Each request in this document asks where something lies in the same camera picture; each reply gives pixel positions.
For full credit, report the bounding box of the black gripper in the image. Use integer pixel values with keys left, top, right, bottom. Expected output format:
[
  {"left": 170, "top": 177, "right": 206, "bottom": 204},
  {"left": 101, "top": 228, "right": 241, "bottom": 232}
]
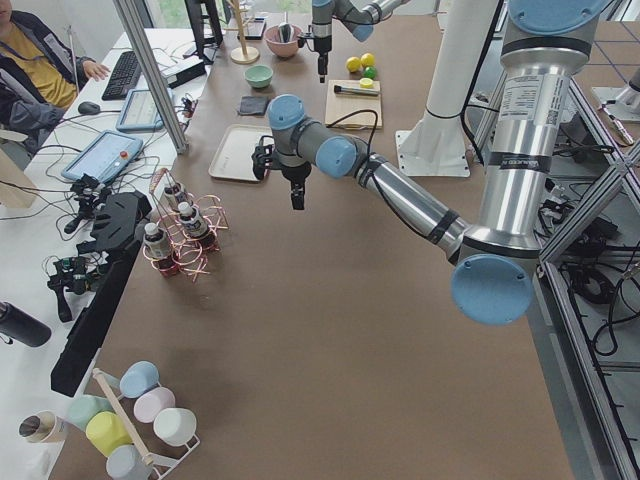
[
  {"left": 299, "top": 31, "right": 332, "bottom": 83},
  {"left": 251, "top": 135, "right": 311, "bottom": 210}
]

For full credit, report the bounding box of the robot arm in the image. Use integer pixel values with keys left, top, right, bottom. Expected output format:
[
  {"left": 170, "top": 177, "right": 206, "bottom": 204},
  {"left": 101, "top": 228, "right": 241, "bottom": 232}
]
[
  {"left": 252, "top": 1, "right": 605, "bottom": 325},
  {"left": 297, "top": 0, "right": 407, "bottom": 83}
]

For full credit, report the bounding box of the cream rabbit tray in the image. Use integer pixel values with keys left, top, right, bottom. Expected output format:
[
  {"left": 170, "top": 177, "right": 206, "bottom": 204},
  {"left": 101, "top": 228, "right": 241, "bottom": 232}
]
[{"left": 208, "top": 124, "right": 271, "bottom": 183}]

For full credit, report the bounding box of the yellow lemon upper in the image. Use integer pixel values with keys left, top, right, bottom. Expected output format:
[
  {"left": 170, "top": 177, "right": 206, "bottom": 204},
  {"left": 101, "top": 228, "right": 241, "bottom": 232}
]
[{"left": 345, "top": 56, "right": 362, "bottom": 73}]

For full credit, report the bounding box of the yellow lemon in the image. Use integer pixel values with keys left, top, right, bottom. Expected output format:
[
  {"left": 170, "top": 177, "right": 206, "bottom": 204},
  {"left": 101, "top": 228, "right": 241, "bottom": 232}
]
[
  {"left": 345, "top": 56, "right": 362, "bottom": 73},
  {"left": 360, "top": 52, "right": 376, "bottom": 68}
]

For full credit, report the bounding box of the pink bowl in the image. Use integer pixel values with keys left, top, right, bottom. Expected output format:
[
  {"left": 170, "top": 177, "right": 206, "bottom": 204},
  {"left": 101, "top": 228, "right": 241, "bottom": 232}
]
[{"left": 264, "top": 25, "right": 302, "bottom": 59}]

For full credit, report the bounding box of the yellow lemon lower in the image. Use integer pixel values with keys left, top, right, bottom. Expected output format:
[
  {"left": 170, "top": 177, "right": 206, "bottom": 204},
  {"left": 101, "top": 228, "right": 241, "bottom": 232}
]
[{"left": 360, "top": 52, "right": 376, "bottom": 68}]

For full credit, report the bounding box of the green lime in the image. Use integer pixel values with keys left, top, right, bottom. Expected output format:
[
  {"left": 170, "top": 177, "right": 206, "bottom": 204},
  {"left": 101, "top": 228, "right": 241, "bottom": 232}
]
[{"left": 362, "top": 66, "right": 377, "bottom": 80}]

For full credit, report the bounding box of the lime half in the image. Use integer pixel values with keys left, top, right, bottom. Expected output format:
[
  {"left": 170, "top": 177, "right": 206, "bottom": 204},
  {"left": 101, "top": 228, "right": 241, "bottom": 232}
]
[{"left": 359, "top": 78, "right": 374, "bottom": 90}]

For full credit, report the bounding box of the wooden cutting board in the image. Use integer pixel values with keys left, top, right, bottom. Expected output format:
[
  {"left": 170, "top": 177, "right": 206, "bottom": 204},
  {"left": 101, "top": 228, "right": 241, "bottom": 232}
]
[{"left": 324, "top": 79, "right": 383, "bottom": 129}]

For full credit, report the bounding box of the green bowl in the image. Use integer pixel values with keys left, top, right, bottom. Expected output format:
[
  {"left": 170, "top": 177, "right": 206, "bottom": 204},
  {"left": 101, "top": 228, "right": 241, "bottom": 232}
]
[{"left": 244, "top": 65, "right": 274, "bottom": 89}]

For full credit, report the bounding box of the wooden mug tree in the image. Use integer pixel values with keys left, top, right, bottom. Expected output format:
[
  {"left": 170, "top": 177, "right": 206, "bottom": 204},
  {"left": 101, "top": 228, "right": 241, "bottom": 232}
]
[{"left": 226, "top": 0, "right": 260, "bottom": 65}]

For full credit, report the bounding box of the grey folded cloth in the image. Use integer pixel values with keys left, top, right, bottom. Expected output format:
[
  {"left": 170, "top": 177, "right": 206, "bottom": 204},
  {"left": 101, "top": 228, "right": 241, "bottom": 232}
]
[{"left": 237, "top": 96, "right": 270, "bottom": 116}]

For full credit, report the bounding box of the bottle lower left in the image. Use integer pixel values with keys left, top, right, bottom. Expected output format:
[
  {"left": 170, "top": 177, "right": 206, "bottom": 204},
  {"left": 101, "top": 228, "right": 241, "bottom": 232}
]
[{"left": 178, "top": 201, "right": 209, "bottom": 239}]

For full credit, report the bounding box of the bottle upper in rack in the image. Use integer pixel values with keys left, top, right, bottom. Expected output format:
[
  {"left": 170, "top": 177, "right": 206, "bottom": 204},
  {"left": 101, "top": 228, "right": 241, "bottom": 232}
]
[{"left": 163, "top": 183, "right": 187, "bottom": 212}]

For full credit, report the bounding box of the bottle lower right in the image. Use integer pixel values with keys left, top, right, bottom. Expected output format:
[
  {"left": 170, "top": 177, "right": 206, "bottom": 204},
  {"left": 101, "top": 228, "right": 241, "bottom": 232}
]
[{"left": 143, "top": 222, "right": 179, "bottom": 277}]

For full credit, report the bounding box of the blue tablet far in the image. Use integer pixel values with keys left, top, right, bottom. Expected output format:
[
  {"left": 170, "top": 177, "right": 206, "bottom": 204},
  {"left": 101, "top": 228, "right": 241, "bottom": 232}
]
[{"left": 115, "top": 89, "right": 164, "bottom": 133}]

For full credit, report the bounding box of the blue tablet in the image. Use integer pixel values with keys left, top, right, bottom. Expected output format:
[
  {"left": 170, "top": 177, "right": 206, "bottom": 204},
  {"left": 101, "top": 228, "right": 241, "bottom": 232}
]
[
  {"left": 115, "top": 89, "right": 164, "bottom": 133},
  {"left": 61, "top": 130, "right": 143, "bottom": 183}
]

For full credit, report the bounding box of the black flat stand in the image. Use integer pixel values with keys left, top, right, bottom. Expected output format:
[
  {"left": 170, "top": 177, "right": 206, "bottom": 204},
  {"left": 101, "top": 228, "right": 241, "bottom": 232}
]
[{"left": 50, "top": 190, "right": 151, "bottom": 397}]

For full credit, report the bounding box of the blue tablet near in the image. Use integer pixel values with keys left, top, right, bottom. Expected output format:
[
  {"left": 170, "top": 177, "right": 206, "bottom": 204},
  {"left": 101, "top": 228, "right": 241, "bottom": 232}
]
[{"left": 61, "top": 130, "right": 143, "bottom": 183}]

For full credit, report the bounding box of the black keyboard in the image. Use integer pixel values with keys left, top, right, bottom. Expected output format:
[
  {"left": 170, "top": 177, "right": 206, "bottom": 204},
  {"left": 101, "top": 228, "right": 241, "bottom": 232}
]
[{"left": 101, "top": 51, "right": 142, "bottom": 101}]

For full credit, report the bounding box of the black computer mouse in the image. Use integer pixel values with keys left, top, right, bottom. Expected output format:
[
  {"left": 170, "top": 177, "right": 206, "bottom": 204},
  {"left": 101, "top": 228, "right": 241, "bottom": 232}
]
[{"left": 77, "top": 101, "right": 101, "bottom": 116}]

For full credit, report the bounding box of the blue cup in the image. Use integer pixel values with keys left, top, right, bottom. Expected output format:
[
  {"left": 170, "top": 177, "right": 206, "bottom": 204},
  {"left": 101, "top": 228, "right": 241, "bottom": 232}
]
[{"left": 119, "top": 360, "right": 159, "bottom": 399}]

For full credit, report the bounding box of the pink cup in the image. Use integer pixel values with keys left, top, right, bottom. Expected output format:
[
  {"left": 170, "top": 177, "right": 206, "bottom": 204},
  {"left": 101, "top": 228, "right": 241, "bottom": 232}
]
[{"left": 133, "top": 386, "right": 176, "bottom": 424}]

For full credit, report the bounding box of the white cup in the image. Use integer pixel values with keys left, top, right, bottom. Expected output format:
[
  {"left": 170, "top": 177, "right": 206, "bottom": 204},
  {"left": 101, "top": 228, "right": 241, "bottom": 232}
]
[{"left": 153, "top": 407, "right": 197, "bottom": 447}]

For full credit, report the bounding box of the seated person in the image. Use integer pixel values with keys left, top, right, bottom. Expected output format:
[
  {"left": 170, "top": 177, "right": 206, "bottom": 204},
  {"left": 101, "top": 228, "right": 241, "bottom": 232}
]
[{"left": 1, "top": 1, "right": 110, "bottom": 154}]

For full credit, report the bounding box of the yellow cup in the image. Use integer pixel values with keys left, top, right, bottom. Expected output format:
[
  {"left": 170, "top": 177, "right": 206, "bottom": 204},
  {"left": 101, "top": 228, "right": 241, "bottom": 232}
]
[{"left": 85, "top": 411, "right": 132, "bottom": 457}]

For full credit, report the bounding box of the green cup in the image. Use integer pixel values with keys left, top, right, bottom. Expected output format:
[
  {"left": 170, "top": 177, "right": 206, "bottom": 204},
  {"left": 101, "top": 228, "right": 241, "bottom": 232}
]
[{"left": 65, "top": 394, "right": 113, "bottom": 432}]

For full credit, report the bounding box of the black water bottle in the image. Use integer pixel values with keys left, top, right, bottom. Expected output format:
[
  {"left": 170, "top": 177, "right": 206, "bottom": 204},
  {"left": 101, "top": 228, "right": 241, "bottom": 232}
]
[{"left": 1, "top": 302, "right": 51, "bottom": 347}]

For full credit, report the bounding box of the grey cup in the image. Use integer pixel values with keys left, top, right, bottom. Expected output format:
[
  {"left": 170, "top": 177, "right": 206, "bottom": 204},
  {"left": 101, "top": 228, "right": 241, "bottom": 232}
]
[{"left": 106, "top": 445, "right": 152, "bottom": 480}]

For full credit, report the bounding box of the steel paper cup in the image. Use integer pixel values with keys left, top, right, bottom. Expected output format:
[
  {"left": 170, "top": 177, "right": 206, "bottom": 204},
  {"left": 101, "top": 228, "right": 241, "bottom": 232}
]
[{"left": 18, "top": 411, "right": 68, "bottom": 443}]

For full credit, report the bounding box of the black handled knife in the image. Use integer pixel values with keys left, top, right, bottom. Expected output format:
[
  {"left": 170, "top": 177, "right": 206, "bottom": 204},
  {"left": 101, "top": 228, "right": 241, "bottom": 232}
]
[{"left": 333, "top": 85, "right": 380, "bottom": 97}]

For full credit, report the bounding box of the copper wire bottle rack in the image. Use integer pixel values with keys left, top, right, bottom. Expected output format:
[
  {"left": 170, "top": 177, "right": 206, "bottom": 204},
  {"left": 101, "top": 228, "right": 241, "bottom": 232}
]
[{"left": 142, "top": 167, "right": 229, "bottom": 281}]

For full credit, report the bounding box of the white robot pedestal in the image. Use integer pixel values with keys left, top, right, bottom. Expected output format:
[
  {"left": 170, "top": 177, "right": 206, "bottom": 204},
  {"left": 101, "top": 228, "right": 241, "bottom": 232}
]
[{"left": 396, "top": 0, "right": 502, "bottom": 178}]

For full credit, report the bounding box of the aluminium frame post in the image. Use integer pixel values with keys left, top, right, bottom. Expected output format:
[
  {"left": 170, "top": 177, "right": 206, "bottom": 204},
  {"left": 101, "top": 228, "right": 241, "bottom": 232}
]
[{"left": 113, "top": 0, "right": 188, "bottom": 154}]

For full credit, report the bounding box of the white wire cup rack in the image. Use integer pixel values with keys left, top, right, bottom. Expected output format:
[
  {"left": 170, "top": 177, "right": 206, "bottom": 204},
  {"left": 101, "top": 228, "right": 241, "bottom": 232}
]
[{"left": 92, "top": 368, "right": 201, "bottom": 479}]

